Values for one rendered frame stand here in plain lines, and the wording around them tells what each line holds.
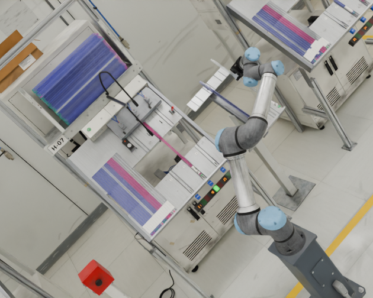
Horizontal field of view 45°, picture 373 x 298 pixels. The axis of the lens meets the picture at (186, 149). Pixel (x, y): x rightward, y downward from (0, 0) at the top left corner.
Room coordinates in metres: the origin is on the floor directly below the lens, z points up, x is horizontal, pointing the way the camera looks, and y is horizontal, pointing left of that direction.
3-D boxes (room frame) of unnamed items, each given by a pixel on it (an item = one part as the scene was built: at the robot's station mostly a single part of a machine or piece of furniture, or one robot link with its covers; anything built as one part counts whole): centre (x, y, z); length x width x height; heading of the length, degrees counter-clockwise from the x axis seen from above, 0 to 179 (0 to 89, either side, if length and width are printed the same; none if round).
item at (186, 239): (2.77, 0.28, 0.31); 0.70 x 0.65 x 0.62; 101
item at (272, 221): (1.55, -0.09, 0.72); 0.13 x 0.12 x 0.14; 38
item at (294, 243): (1.55, -0.09, 0.60); 0.15 x 0.15 x 0.10
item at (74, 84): (2.66, 0.20, 1.52); 0.51 x 0.13 x 0.27; 101
